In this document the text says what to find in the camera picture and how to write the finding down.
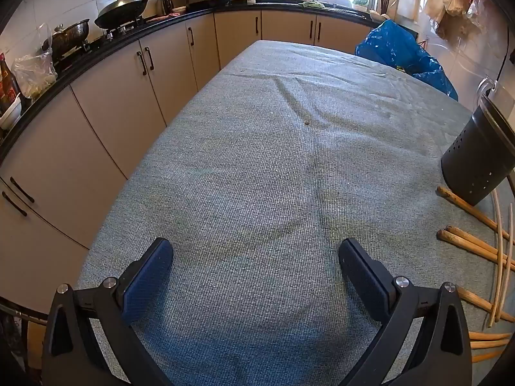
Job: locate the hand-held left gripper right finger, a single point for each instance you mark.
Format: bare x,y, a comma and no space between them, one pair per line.
362,277

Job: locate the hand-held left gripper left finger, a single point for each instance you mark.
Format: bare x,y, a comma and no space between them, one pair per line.
147,277

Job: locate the bundle of wooden chopsticks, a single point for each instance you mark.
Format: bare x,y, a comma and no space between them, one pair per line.
462,205

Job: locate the pale thin chopstick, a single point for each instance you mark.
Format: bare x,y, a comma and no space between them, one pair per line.
507,281
500,265

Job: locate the black perforated utensil holder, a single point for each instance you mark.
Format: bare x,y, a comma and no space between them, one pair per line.
478,157

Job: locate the grey-blue table cloth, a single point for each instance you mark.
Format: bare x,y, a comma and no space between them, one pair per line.
261,169

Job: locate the beige base cabinets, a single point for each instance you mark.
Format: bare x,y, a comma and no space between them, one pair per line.
112,88

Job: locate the white bowl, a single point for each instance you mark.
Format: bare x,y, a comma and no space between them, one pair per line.
10,114

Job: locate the clear glass mug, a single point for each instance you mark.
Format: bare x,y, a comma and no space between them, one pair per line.
483,86

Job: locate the blue plastic bag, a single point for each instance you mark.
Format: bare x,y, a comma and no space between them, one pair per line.
394,48

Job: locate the clear plastic bag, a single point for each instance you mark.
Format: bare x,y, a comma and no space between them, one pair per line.
34,74

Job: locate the dark sauce bottle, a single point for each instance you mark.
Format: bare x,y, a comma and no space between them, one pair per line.
6,84

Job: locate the black gas stove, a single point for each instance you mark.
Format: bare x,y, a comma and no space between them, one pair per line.
120,30

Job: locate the steel cooking pot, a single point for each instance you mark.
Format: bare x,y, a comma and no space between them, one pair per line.
68,34

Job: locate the pink dish cloth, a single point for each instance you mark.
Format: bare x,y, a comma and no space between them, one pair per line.
165,17

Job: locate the black wok with lid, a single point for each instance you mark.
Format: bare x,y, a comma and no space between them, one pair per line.
120,10

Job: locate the hanging plastic bags bundle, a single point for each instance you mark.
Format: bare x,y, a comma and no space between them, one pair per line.
454,20

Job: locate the dark chopsticks caddy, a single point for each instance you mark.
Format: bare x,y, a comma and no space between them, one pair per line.
384,5

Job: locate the dark kettle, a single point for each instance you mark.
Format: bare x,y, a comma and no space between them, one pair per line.
164,4

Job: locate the green dish cloth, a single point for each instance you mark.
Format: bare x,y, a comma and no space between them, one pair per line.
313,4

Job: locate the black kitchen countertop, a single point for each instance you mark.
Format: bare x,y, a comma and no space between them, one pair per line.
277,5

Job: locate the large clear hanging bag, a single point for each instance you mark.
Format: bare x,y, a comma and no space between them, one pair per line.
483,6

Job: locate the chrome chair frame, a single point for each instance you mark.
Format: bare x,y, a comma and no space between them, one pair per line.
24,313

